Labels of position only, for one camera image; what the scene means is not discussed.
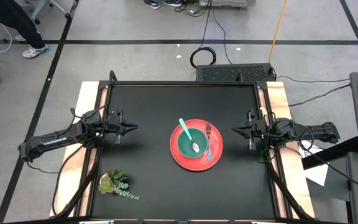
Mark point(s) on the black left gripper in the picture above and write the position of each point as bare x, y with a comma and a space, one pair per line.
117, 127

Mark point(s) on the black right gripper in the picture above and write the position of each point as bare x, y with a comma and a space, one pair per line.
258, 130

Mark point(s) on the teal ceramic bowl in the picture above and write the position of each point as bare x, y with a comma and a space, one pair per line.
186, 149

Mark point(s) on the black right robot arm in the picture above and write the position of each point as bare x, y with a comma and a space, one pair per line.
315, 132

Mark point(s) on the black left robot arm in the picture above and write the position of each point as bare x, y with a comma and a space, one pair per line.
51, 141

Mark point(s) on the red ceramic plate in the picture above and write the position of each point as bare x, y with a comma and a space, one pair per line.
217, 146

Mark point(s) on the artificial succulent plant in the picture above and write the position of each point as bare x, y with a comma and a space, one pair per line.
113, 183

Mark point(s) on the black perforated computer tower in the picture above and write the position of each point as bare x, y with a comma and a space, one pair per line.
232, 73

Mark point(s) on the white paper sheet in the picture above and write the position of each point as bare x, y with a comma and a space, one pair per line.
315, 171

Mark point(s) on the grey equipment base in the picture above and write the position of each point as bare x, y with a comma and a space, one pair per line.
225, 3

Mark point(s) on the person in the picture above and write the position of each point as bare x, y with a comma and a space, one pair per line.
5, 18
163, 2

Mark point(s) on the office chair base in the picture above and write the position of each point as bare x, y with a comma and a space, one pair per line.
39, 7

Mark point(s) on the black table frame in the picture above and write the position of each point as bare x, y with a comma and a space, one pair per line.
182, 83

